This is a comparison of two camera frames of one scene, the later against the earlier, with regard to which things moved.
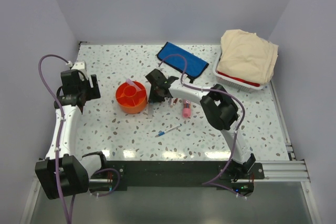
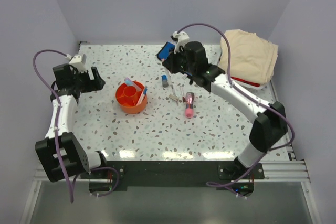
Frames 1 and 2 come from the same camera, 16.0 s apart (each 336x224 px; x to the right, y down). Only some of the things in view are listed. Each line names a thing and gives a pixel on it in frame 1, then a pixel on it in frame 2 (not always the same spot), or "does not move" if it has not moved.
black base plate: (143, 173) does not move
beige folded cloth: (244, 54) does not move
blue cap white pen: (161, 133) -> (143, 95)
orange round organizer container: (129, 100) does not move
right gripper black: (153, 98) -> (169, 63)
